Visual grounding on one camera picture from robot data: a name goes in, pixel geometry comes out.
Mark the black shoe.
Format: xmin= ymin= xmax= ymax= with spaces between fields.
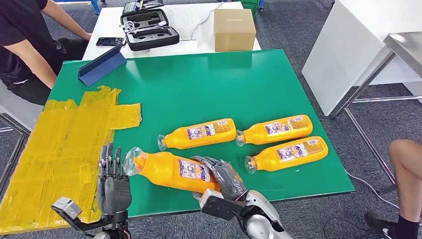
xmin=363 ymin=212 xmax=400 ymax=239

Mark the black camera bracket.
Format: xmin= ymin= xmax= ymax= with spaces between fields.
xmin=67 ymin=213 xmax=114 ymax=232
xmin=200 ymin=196 xmax=246 ymax=222

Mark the white floor cable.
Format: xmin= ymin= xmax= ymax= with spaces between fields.
xmin=344 ymin=171 xmax=401 ymax=210

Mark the white table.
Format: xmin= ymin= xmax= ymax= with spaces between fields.
xmin=82 ymin=1 xmax=262 ymax=61

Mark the black smartphone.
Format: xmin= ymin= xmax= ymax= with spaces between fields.
xmin=96 ymin=37 xmax=126 ymax=47

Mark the blue tablet cover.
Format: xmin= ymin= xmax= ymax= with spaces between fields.
xmin=78 ymin=43 xmax=127 ymax=88

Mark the white cabinet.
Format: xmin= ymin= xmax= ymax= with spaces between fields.
xmin=302 ymin=0 xmax=422 ymax=117

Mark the white charger cable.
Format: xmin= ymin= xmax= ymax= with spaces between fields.
xmin=120 ymin=19 xmax=168 ymax=35

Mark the orange plastic bottle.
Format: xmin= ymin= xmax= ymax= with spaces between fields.
xmin=235 ymin=114 xmax=314 ymax=147
xmin=157 ymin=118 xmax=237 ymax=152
xmin=244 ymin=136 xmax=329 ymax=174
xmin=122 ymin=146 xmax=222 ymax=194

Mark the person's leg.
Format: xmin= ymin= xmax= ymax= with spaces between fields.
xmin=388 ymin=139 xmax=422 ymax=220

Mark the black sock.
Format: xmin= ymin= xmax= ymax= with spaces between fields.
xmin=394 ymin=214 xmax=421 ymax=239

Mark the green plastic crate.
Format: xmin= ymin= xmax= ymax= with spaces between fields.
xmin=240 ymin=0 xmax=259 ymax=17

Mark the black right camera bracket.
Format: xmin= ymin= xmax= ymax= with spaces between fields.
xmin=200 ymin=196 xmax=246 ymax=222

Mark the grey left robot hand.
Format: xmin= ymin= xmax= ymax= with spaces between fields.
xmin=97 ymin=142 xmax=132 ymax=215

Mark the grey seat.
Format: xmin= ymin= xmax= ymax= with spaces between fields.
xmin=0 ymin=81 xmax=45 ymax=131

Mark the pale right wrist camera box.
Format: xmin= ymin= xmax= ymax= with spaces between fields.
xmin=199 ymin=188 xmax=225 ymax=209

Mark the black left camera bracket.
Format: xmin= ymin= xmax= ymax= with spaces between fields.
xmin=67 ymin=213 xmax=114 ymax=232

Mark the thin white table cable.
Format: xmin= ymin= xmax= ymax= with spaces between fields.
xmin=190 ymin=1 xmax=225 ymax=39

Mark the black foam-lined case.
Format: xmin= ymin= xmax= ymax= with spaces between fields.
xmin=120 ymin=8 xmax=181 ymax=52

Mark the steel table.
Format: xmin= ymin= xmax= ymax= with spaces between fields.
xmin=329 ymin=31 xmax=422 ymax=195

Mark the grey metal frame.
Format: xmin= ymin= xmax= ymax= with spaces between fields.
xmin=0 ymin=114 xmax=30 ymax=195

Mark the person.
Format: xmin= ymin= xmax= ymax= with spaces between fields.
xmin=0 ymin=0 xmax=93 ymax=106

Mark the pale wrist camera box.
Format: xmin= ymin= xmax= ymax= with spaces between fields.
xmin=199 ymin=188 xmax=225 ymax=209
xmin=51 ymin=197 xmax=83 ymax=220

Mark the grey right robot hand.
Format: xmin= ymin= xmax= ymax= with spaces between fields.
xmin=192 ymin=155 xmax=248 ymax=203

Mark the yellow tape patch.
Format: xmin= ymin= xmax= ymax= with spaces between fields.
xmin=0 ymin=86 xmax=142 ymax=234

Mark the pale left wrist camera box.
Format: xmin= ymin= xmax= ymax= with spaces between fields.
xmin=51 ymin=197 xmax=83 ymax=220

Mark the brown cardboard box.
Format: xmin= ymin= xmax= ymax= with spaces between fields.
xmin=213 ymin=8 xmax=257 ymax=53

